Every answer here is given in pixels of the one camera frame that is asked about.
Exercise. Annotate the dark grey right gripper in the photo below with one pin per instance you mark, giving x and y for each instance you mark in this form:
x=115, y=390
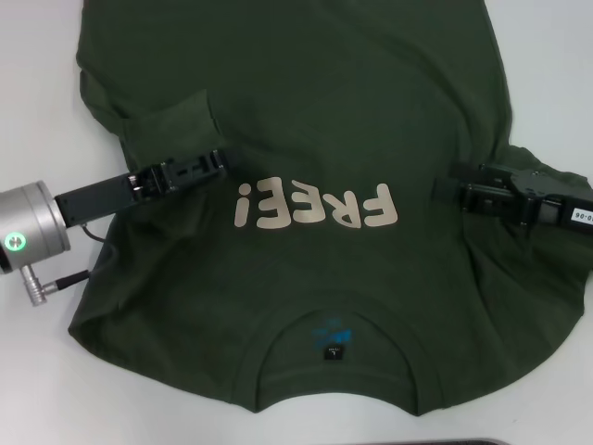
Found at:
x=556, y=201

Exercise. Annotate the dark green FREE t-shirt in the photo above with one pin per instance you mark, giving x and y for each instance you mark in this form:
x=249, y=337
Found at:
x=296, y=116

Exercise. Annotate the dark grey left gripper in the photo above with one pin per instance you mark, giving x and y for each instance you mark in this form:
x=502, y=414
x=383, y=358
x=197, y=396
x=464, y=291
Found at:
x=97, y=197

